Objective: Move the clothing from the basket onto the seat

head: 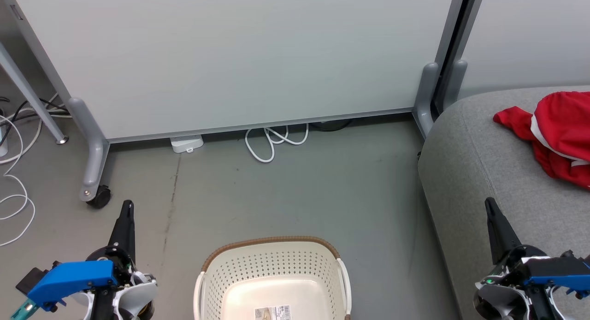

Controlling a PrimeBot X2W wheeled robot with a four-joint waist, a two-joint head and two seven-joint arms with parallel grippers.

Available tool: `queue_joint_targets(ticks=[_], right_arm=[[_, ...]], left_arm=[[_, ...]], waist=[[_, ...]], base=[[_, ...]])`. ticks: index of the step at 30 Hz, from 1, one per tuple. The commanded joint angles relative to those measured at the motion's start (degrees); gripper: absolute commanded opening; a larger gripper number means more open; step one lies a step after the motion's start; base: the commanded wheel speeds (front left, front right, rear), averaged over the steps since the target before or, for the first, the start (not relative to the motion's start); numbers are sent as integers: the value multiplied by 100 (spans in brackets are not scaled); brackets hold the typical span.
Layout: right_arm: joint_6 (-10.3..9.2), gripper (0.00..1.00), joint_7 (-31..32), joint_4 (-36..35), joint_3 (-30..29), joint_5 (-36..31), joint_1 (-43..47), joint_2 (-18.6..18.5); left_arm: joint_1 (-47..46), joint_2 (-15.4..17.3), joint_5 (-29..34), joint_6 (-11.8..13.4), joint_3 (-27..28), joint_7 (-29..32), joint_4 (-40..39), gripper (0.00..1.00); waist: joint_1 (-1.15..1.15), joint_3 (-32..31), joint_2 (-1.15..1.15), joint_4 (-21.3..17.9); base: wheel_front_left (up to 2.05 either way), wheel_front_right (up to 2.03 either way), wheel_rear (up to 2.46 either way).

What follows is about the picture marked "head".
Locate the large white partition panel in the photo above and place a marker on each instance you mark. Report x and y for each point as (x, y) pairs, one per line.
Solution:
(230, 57)

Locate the printed basket sticker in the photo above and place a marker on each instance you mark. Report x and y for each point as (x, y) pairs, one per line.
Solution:
(273, 313)

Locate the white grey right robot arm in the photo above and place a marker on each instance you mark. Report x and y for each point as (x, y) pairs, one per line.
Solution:
(507, 304)

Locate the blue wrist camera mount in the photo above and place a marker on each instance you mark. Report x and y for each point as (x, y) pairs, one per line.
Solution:
(557, 269)
(69, 281)

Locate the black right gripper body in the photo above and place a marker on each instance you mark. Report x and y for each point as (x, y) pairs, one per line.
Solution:
(509, 271)

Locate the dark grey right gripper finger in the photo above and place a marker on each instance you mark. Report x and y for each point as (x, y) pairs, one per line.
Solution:
(501, 239)

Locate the narrow white partition panel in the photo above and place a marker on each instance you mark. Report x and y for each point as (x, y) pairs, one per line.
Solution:
(525, 34)

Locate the small white wall adapter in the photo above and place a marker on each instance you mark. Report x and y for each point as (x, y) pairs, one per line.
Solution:
(186, 144)

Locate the grey partition leg with caster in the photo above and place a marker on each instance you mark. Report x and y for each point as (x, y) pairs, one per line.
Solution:
(94, 158)

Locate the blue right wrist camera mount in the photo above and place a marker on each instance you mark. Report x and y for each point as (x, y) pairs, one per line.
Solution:
(557, 269)

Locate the grey fabric sofa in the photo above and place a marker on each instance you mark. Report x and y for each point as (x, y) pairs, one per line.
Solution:
(470, 181)

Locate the cream perforated laundry basket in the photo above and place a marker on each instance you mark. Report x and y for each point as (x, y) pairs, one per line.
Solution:
(276, 274)

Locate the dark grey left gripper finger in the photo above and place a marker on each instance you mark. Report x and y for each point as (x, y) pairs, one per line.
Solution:
(126, 232)

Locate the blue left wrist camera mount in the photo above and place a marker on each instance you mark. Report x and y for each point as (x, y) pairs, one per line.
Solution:
(69, 281)

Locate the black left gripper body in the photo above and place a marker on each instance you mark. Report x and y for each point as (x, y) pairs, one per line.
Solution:
(108, 254)

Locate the grey metal table leg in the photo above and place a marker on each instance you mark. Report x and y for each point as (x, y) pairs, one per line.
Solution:
(27, 91)

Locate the red garment with white stripes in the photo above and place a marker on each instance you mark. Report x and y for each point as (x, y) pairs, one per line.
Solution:
(562, 135)

